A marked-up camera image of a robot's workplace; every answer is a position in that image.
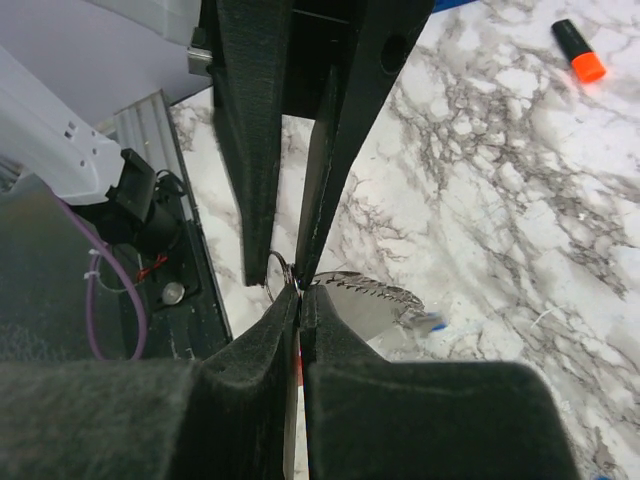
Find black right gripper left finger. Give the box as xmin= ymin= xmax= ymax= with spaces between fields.
xmin=1 ymin=286 xmax=299 ymax=479

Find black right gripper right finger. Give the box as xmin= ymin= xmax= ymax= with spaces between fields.
xmin=300 ymin=286 xmax=579 ymax=479

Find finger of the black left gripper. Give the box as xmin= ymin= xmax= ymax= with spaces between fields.
xmin=295 ymin=1 xmax=433 ymax=285
xmin=205 ymin=1 xmax=293 ymax=286

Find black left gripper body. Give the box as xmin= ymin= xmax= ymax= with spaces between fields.
xmin=282 ymin=1 xmax=369 ymax=119

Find silver keyring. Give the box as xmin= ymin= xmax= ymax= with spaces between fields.
xmin=263 ymin=250 xmax=302 ymax=303

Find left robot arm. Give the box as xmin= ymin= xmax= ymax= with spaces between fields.
xmin=1 ymin=1 xmax=434 ymax=287

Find black orange highlighter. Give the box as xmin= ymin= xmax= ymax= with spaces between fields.
xmin=551 ymin=19 xmax=607 ymax=83

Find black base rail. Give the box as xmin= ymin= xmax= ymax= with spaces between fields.
xmin=74 ymin=149 xmax=234 ymax=361

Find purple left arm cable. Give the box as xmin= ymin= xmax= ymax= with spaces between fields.
xmin=49 ymin=189 xmax=149 ymax=362

